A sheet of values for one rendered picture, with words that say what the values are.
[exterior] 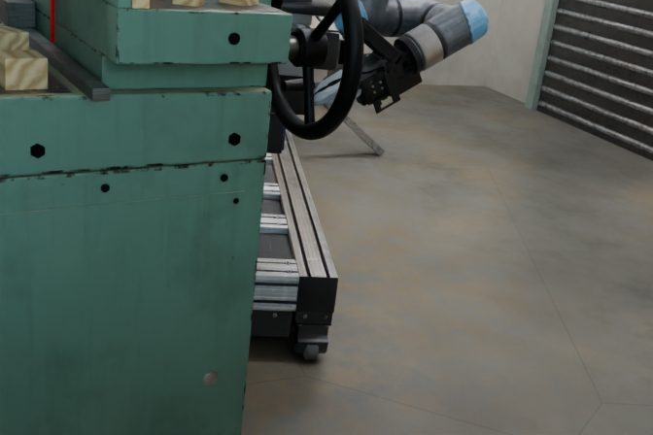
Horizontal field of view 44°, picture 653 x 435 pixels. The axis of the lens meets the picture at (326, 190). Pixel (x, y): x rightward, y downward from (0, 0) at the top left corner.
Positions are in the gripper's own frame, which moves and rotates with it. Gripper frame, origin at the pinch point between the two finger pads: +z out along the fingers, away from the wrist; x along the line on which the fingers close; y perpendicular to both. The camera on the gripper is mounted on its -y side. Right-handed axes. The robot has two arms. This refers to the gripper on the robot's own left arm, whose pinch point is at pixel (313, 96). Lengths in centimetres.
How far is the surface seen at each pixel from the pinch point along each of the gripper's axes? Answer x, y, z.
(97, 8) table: -27, -37, 29
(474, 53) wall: 293, 183, -210
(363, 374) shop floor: 14, 77, 8
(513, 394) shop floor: -4, 91, -18
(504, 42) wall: 280, 179, -226
